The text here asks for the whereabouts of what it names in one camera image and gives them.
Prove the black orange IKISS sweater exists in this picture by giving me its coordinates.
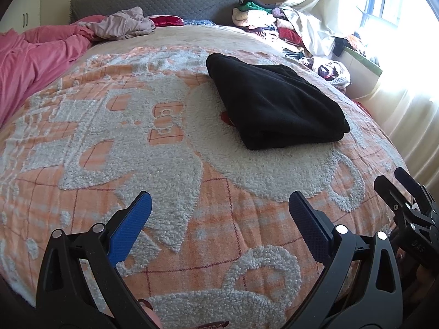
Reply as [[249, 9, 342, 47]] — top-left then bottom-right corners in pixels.
[[206, 53, 350, 150]]

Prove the pile of mixed clothes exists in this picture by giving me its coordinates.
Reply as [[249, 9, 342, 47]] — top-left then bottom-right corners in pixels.
[[231, 0, 382, 91]]

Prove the left hand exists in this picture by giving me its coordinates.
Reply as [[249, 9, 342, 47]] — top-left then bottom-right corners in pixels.
[[137, 297, 231, 329]]

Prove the orange white patterned blanket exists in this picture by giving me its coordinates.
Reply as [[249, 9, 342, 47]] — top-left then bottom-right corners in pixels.
[[1, 46, 404, 328]]

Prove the window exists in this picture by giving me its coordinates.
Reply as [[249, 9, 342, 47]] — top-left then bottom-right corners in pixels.
[[356, 0, 438, 33]]

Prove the cream curtain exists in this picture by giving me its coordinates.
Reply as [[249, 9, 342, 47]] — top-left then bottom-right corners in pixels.
[[283, 0, 438, 192]]

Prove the pink duvet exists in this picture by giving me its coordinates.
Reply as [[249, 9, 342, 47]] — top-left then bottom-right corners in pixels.
[[1, 23, 97, 124]]

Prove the beige bed sheet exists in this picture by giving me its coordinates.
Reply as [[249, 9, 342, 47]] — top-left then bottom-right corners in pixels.
[[80, 25, 292, 62]]

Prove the mauve crumpled garment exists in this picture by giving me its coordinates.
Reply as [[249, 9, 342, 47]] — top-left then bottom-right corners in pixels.
[[79, 7, 156, 40]]

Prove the blue patterned pillow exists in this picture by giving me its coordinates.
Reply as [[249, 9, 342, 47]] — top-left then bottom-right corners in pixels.
[[184, 19, 216, 27]]

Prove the cream wardrobe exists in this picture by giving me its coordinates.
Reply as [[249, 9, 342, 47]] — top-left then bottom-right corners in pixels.
[[1, 0, 40, 33]]

